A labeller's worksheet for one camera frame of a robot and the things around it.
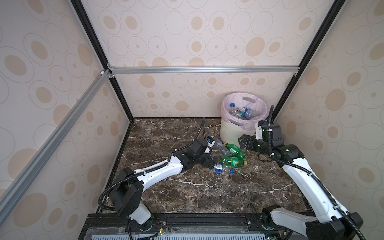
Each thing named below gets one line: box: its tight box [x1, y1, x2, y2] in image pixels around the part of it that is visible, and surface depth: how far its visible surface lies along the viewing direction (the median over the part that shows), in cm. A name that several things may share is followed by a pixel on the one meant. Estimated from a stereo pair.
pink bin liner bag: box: [221, 92, 268, 131], surface depth 97 cm
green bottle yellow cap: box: [221, 156, 248, 168], surface depth 94 cm
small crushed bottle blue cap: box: [213, 163, 235, 175], surface depth 89 cm
